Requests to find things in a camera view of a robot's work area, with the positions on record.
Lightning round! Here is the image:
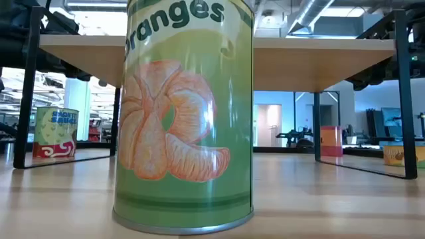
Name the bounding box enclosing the black equipment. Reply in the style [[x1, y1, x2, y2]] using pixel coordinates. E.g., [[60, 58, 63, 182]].
[[275, 127, 315, 149]]

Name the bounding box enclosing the black monitor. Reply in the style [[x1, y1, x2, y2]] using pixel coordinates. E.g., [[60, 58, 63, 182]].
[[365, 107, 403, 139]]

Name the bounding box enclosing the beige door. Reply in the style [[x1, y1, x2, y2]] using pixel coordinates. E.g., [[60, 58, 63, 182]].
[[257, 104, 283, 147]]

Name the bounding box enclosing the spaghetti sauce tin can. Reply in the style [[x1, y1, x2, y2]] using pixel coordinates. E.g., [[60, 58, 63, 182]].
[[32, 106, 80, 159]]

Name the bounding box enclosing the orange pink label tin can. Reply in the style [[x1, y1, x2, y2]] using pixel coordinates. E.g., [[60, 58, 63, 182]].
[[319, 125, 343, 157]]

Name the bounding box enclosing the oranges tin can green label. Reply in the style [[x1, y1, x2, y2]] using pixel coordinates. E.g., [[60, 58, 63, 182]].
[[112, 0, 256, 236]]

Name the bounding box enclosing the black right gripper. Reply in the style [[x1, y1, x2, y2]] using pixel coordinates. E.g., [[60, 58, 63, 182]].
[[345, 56, 398, 91]]

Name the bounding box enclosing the white pillar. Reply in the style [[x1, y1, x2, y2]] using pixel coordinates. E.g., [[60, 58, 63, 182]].
[[64, 78, 91, 142]]

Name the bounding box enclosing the wooden shelf black metal frame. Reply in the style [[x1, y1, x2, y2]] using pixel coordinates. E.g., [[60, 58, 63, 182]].
[[13, 5, 418, 180]]

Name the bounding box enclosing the silver ventilation duct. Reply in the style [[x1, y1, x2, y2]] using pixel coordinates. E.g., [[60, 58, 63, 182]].
[[287, 0, 336, 35]]

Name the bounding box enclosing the red cabinet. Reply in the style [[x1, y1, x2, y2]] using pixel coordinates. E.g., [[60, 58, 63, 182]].
[[88, 119, 103, 143]]

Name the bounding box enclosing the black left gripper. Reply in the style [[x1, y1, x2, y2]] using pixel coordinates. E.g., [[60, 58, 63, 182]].
[[37, 46, 92, 82]]

